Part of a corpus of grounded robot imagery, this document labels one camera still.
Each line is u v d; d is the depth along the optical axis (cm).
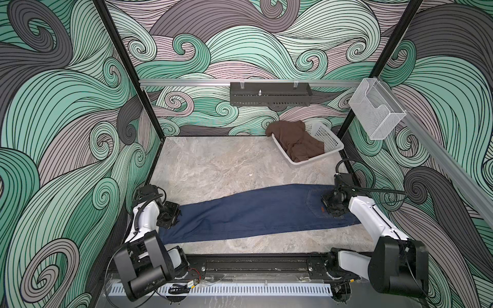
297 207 90
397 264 40
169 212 74
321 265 73
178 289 72
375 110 83
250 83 94
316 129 117
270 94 95
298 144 109
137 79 93
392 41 80
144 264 43
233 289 70
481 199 50
